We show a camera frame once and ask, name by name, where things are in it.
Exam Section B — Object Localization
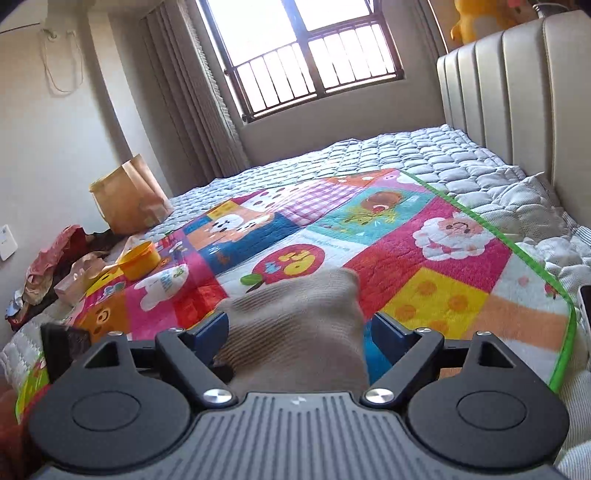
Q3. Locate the beige ribbed knit sweater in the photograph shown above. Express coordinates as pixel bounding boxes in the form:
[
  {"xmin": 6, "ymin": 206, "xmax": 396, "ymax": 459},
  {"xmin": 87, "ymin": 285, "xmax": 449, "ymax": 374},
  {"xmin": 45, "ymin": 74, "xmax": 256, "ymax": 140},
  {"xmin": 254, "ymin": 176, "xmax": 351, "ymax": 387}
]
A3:
[{"xmin": 216, "ymin": 268, "xmax": 369, "ymax": 397}]

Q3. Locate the pile of clothes and bags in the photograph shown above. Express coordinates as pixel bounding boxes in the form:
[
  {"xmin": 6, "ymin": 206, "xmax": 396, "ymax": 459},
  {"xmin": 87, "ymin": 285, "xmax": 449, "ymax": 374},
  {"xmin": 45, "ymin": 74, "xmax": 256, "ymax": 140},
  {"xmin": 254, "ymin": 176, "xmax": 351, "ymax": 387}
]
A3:
[{"xmin": 5, "ymin": 225, "xmax": 124, "ymax": 332}]

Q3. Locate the yellow plastic bowl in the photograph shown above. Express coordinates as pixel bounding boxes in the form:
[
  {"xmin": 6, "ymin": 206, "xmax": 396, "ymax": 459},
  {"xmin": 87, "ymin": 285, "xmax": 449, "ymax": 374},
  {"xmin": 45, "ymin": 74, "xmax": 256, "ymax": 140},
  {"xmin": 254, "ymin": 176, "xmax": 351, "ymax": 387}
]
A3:
[{"xmin": 116, "ymin": 241, "xmax": 161, "ymax": 281}]

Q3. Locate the colourful cartoon patchwork blanket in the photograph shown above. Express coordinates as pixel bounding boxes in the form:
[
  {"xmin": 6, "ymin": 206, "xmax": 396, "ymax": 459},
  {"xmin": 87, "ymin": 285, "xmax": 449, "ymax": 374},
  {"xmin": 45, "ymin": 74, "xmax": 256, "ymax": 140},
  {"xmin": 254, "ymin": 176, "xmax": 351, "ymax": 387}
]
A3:
[{"xmin": 15, "ymin": 168, "xmax": 578, "ymax": 421}]

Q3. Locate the brown paper bag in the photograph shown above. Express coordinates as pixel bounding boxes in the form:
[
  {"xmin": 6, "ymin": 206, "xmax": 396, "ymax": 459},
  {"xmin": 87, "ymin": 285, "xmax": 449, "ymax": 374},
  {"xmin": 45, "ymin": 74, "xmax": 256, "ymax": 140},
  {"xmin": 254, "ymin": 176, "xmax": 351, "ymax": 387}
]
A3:
[{"xmin": 89, "ymin": 155, "xmax": 174, "ymax": 236}]

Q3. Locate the white quilted mattress cover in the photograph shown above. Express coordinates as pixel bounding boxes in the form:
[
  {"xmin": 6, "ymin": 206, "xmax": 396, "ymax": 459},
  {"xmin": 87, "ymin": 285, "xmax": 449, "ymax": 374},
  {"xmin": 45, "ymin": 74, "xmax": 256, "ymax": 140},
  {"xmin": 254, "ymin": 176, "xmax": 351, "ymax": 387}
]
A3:
[{"xmin": 0, "ymin": 123, "xmax": 591, "ymax": 480}]

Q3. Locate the beige curtain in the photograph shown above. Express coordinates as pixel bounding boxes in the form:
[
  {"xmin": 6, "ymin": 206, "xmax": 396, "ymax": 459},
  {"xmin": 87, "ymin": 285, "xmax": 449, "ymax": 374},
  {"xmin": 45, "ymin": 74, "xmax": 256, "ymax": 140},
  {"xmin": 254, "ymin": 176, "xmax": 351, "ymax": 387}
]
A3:
[{"xmin": 140, "ymin": 1, "xmax": 250, "ymax": 185}]

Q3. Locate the beige padded headboard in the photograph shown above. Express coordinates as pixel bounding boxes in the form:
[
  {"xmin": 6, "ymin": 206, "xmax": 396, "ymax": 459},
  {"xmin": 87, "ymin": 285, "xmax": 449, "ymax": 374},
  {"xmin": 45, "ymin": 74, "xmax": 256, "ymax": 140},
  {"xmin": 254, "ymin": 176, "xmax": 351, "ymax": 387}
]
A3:
[{"xmin": 437, "ymin": 10, "xmax": 590, "ymax": 225}]

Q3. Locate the yellow duck plush toy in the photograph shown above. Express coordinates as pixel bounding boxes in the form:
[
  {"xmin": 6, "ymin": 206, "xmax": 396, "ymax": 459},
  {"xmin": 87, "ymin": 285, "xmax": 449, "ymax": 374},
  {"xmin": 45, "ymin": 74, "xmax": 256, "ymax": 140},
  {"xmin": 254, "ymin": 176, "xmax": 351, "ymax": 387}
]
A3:
[{"xmin": 450, "ymin": 0, "xmax": 517, "ymax": 45}]

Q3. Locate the window with metal bars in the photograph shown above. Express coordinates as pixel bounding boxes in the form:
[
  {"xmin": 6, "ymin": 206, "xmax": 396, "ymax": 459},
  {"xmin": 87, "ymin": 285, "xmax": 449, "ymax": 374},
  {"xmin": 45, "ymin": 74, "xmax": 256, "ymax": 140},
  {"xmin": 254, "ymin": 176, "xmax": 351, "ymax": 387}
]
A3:
[{"xmin": 199, "ymin": 0, "xmax": 405, "ymax": 123}]

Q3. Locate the pink bunny plush toy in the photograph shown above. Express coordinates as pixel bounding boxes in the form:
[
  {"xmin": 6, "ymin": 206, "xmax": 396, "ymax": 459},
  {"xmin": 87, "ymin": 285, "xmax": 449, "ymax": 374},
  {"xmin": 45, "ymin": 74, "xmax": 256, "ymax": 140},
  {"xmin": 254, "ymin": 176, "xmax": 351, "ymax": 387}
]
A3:
[{"xmin": 506, "ymin": 0, "xmax": 538, "ymax": 24}]

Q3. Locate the white wall switch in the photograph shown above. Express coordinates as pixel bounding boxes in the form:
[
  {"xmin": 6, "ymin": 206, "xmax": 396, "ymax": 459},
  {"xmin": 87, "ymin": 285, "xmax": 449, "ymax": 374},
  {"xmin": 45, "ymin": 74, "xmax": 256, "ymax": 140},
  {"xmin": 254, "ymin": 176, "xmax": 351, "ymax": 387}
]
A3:
[{"xmin": 0, "ymin": 225, "xmax": 18, "ymax": 261}]

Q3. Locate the white hanging cord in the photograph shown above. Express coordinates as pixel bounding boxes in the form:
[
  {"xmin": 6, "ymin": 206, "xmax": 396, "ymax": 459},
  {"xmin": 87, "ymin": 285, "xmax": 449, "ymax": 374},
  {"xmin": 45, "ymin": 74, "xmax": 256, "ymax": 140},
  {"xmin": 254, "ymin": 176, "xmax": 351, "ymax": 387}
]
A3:
[{"xmin": 38, "ymin": 27, "xmax": 85, "ymax": 97}]

